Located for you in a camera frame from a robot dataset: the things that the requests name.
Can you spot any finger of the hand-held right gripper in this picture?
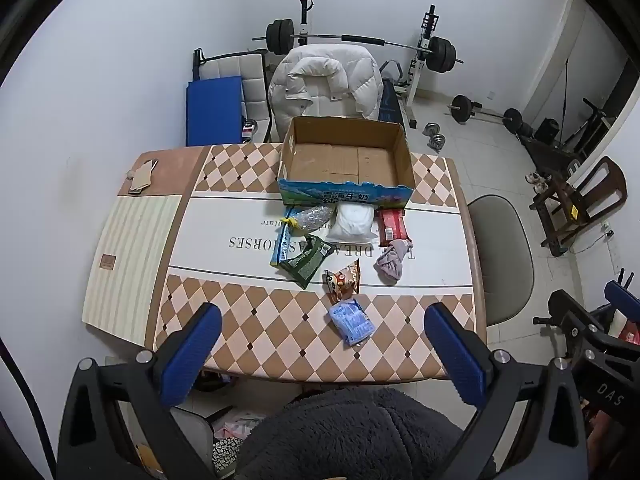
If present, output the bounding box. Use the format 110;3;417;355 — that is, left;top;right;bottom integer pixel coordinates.
604;269;640;322
532;289;640;357

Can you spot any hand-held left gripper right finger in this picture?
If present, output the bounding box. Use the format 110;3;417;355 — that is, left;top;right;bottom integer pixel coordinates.
424;302;590;480

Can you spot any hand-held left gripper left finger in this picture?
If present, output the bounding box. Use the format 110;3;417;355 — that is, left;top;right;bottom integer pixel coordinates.
56;303;223;480

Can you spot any blue tissue packet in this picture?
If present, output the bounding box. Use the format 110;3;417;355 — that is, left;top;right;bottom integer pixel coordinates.
328;297;377;347

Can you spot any grey pink cloth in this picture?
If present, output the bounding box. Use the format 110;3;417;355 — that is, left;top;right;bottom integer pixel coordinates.
375;240;412;285

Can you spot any orange cartoon snack packet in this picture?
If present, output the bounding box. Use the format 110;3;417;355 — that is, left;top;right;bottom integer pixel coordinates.
322;263;362;305

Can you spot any long blue packet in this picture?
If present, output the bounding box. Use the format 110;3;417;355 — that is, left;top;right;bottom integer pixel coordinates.
270;205;301;267

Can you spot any red snack packet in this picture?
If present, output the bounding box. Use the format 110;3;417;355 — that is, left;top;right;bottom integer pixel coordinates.
376;208;412;242

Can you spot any green snack packet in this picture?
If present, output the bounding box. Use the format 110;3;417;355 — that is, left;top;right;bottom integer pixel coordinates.
278;235;335;289

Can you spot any white soft plastic bag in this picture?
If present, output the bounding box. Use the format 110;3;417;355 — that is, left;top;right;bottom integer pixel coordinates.
326;202;377;243

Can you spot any clear plastic bottle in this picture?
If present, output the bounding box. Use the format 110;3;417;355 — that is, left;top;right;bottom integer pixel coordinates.
285;205;333;235

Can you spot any cardboard box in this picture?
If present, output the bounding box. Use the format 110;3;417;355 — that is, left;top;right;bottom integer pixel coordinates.
276;116;417;209

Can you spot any pink plastic bag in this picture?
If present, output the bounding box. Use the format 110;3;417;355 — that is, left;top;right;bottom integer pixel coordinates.
212;407;267;442

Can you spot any beige round chair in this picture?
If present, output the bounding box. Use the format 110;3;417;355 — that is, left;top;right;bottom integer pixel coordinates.
467;195;536;328

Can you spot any dark wooden chair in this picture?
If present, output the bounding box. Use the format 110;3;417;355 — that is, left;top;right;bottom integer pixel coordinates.
529;156;628;258

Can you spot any person's dark fleece clothing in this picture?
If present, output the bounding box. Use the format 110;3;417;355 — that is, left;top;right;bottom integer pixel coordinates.
235;385;496;480

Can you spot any black kick scooter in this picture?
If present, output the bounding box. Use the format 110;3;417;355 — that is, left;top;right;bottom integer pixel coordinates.
560;97;617;157

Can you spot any black speaker box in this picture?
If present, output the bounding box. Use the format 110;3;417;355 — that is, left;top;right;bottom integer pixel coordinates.
534;117;560;143

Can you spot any brown cardboard piece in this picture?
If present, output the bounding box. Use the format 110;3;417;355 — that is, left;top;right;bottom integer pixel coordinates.
127;159;160;195

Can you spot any thin black pole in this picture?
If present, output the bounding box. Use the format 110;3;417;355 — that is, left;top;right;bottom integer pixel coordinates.
561;59;571;142

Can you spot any short barbell with black plates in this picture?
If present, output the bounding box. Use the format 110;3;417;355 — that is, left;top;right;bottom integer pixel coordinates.
446;94;524;135

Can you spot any blue folded mat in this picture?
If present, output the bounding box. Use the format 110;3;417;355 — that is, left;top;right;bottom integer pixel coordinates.
186;76;244;147

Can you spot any white puffer jacket on chair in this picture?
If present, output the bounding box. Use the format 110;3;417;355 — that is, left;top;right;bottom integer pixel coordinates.
270;45;383;142

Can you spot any white padded chair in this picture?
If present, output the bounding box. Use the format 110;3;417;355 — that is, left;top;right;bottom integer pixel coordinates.
192;48;272;143

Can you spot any white weight bench rack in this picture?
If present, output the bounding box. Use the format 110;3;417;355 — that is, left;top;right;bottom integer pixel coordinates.
299;0;443;128

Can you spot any long barbell with black plates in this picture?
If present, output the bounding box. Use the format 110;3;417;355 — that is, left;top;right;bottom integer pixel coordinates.
251;19;464;72

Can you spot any black cable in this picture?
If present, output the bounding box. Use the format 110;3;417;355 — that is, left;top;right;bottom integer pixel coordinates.
0;335;56;480

